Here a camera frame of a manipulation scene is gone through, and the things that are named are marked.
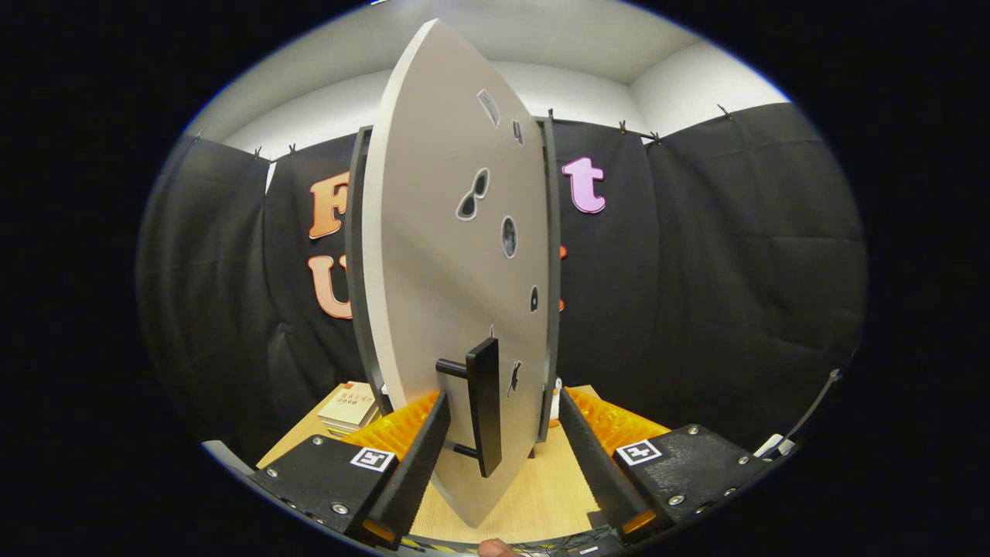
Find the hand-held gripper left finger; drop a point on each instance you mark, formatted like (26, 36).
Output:
(414, 472)

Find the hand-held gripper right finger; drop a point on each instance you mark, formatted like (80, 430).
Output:
(595, 472)

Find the dark grey shoe cabinet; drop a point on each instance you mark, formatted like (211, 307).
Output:
(354, 232)

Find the stack of books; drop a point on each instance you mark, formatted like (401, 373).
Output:
(348, 406)

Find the penguin plush toy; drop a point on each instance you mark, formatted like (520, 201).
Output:
(557, 384)

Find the white board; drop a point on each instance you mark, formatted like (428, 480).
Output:
(773, 445)

